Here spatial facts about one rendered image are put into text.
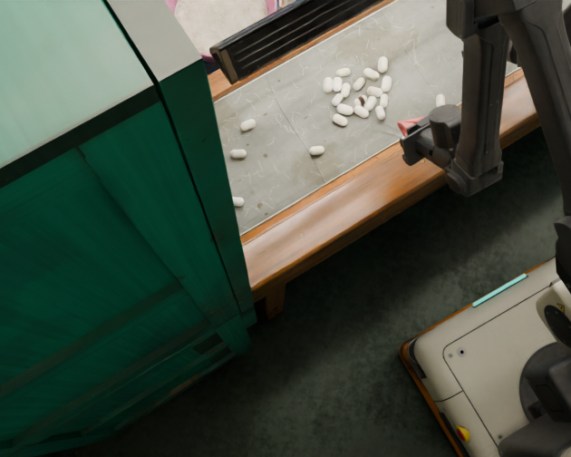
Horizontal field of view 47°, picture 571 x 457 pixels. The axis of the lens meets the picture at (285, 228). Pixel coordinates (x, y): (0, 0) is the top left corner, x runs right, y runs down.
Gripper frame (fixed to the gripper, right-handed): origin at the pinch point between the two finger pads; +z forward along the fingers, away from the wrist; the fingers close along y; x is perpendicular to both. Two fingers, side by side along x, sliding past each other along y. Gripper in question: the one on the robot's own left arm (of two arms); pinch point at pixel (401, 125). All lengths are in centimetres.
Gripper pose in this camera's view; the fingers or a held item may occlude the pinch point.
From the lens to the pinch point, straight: 140.5
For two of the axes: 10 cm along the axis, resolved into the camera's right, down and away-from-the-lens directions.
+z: -4.2, -4.7, 7.8
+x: 3.2, 7.2, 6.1
